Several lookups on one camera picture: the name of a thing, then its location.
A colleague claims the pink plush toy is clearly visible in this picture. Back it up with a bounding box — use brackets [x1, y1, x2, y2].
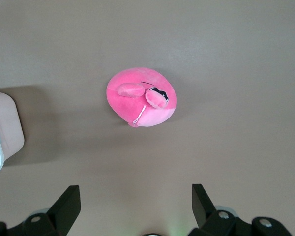
[106, 67, 177, 129]

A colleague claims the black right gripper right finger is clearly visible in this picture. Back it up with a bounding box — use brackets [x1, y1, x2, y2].
[189, 183, 236, 236]

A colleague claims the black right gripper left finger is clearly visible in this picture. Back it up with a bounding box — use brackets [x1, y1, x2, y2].
[23, 185, 82, 236]

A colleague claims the pink translucent storage box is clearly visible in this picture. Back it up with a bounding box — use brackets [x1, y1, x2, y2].
[0, 92, 25, 160]

